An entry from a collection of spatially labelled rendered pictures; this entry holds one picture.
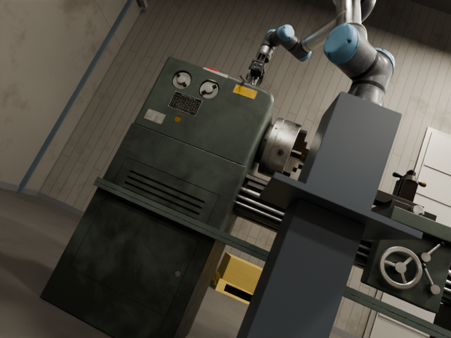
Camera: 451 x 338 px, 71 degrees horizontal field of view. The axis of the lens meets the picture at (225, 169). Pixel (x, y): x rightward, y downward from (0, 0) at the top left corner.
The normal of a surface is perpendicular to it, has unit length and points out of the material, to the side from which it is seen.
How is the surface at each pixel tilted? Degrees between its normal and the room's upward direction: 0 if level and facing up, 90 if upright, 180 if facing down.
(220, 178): 90
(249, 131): 90
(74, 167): 90
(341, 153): 90
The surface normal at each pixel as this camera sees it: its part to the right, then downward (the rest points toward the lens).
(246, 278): 0.05, -0.20
